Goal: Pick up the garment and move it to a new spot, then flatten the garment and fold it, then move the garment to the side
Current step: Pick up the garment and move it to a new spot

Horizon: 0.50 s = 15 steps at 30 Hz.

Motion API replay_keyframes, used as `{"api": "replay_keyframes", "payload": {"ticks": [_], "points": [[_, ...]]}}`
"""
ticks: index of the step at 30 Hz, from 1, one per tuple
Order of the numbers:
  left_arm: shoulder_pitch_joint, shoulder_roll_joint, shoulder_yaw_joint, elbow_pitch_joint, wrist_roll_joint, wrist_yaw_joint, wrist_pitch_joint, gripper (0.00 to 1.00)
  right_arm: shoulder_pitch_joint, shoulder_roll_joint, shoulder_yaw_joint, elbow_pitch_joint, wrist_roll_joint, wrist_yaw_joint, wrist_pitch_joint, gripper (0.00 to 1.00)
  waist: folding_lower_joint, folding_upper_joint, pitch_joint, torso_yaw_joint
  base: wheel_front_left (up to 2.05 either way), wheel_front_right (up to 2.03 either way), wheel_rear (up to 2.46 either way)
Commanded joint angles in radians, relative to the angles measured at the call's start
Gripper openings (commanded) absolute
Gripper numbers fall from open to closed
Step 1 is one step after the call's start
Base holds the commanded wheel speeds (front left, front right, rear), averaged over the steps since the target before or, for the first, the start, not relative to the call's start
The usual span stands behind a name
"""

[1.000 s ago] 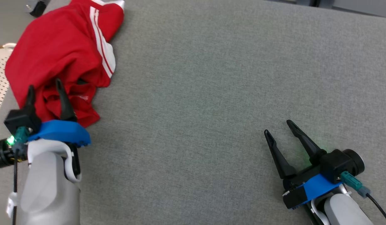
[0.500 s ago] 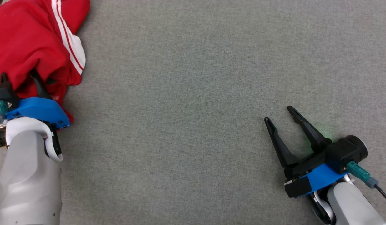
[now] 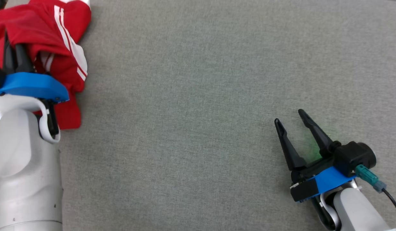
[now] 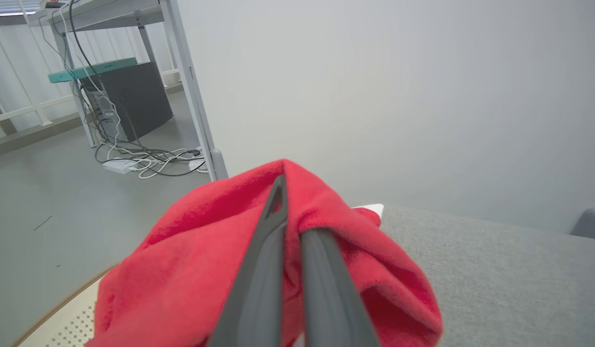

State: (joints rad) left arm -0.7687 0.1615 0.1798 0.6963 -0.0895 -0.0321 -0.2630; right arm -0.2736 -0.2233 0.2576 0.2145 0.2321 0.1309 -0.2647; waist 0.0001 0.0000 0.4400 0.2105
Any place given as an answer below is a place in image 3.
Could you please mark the red jersey with white trim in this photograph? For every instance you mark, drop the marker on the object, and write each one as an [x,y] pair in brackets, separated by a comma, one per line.
[31,25]

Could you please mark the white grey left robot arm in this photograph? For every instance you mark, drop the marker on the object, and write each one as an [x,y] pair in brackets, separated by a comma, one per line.
[23,179]

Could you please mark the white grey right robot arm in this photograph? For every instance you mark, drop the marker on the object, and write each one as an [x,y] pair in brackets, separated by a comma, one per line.
[355,210]

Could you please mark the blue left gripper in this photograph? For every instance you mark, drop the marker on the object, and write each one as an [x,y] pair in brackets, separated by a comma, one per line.
[31,85]

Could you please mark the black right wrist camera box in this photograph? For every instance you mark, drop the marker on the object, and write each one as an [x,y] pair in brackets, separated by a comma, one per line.
[353,157]

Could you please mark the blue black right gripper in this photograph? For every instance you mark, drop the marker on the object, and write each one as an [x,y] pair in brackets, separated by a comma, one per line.
[326,181]

